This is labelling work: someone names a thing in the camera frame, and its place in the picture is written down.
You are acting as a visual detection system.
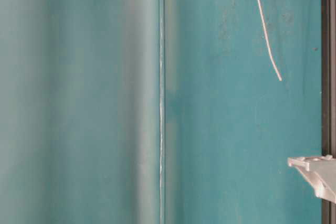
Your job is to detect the black table edge rail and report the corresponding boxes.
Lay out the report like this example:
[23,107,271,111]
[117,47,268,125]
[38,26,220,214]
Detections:
[320,0,336,224]

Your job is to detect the grey corner bracket at edge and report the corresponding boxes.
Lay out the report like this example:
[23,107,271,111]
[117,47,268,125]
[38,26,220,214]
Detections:
[287,155,336,203]

